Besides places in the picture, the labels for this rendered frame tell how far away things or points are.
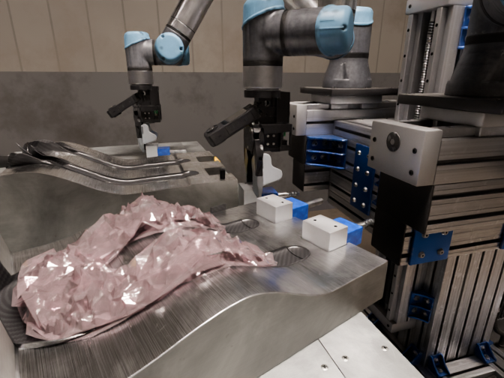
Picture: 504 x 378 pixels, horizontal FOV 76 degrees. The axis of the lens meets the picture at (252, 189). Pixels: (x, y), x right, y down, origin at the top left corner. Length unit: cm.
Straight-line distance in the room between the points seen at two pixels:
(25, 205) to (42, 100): 182
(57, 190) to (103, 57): 180
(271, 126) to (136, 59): 59
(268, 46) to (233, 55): 177
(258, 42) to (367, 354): 50
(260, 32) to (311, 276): 42
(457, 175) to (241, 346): 46
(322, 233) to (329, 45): 31
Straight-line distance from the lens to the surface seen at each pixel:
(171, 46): 96
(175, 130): 234
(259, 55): 62
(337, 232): 44
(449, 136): 62
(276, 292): 31
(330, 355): 38
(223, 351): 30
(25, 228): 63
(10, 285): 42
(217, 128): 63
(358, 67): 107
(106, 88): 233
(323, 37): 59
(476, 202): 69
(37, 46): 242
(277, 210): 50
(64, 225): 62
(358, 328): 42
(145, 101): 113
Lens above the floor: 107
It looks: 19 degrees down
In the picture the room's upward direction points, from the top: straight up
